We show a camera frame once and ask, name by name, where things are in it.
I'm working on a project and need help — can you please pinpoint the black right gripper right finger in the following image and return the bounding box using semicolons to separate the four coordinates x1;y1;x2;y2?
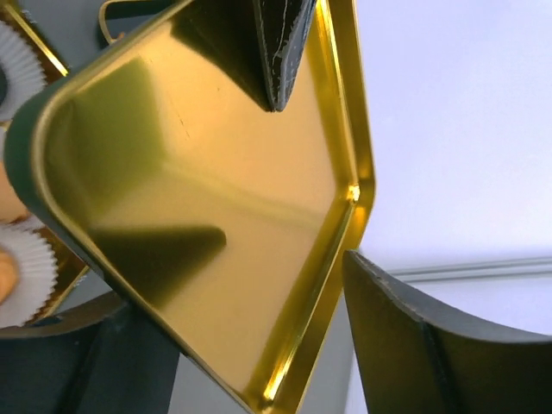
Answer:
342;250;551;413

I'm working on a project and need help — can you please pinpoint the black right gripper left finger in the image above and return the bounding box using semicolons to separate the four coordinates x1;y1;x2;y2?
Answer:
1;292;179;413

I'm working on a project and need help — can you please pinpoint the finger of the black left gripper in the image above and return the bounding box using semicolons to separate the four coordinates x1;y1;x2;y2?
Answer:
252;0;317;112

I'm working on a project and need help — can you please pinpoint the gold square cookie tin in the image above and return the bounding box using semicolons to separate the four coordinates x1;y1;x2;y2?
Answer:
0;0;91;327

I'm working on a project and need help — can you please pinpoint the gold square tin lid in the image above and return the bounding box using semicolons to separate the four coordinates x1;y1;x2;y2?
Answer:
4;1;374;413

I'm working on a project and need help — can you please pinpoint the white paper cup bottom right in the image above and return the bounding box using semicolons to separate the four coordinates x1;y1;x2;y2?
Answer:
1;224;58;328

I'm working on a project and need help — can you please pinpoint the white paper cup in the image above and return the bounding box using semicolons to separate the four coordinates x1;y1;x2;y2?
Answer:
1;22;47;122
1;224;58;328

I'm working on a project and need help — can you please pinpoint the black rectangular tray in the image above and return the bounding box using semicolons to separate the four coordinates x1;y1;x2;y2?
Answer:
97;0;174;45

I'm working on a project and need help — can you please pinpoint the white paper cup top right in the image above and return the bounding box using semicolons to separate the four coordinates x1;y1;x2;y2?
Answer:
1;22;47;122

